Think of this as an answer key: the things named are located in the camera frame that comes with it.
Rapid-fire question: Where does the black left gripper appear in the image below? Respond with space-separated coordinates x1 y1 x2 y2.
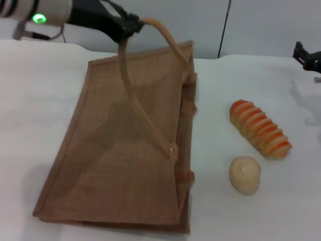
66 0 144 44

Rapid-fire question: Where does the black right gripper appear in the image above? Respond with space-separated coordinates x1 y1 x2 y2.
292 41 321 74

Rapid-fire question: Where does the orange striped bread loaf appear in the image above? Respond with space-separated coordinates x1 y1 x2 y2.
229 99 293 159

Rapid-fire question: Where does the pale round egg yolk pastry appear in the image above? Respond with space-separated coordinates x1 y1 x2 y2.
228 156 262 196

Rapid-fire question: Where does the brown jute handbag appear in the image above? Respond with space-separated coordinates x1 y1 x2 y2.
32 17 198 234

